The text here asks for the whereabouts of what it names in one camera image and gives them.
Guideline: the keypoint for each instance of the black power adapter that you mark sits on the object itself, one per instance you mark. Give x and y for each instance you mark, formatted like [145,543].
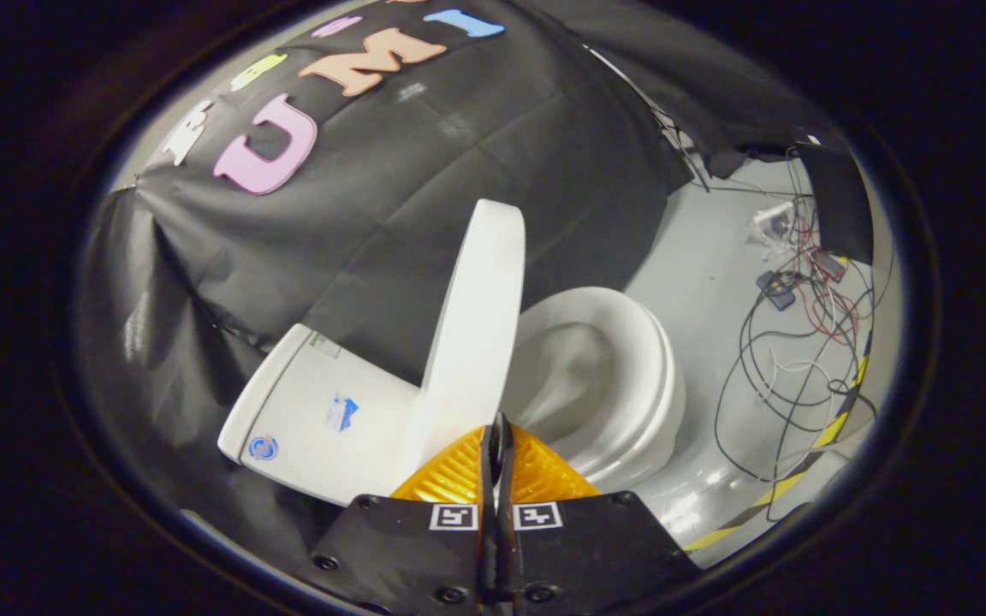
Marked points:
[775,289]

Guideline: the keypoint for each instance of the white toilet lid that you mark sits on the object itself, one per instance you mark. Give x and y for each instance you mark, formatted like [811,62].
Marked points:
[480,325]

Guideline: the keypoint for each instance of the white toilet seat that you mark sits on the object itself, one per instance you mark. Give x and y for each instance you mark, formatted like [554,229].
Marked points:
[651,342]

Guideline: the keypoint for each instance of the yellow black floor tape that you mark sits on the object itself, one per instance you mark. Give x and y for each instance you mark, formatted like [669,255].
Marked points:
[835,423]

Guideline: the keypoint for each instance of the black backdrop cloth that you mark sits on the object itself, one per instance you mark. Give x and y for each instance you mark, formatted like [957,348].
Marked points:
[424,205]

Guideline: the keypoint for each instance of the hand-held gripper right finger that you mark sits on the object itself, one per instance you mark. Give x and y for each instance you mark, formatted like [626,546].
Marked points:
[587,547]

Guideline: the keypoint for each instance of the thin metal stand pole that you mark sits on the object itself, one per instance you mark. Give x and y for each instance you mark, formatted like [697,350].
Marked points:
[656,120]

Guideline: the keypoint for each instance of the black box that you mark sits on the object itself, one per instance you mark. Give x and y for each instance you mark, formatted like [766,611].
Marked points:
[844,205]

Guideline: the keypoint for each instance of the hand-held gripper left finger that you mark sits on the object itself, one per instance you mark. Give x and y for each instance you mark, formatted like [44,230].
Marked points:
[407,547]

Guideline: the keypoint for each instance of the white toilet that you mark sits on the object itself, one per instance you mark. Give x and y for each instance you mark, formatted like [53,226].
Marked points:
[313,402]

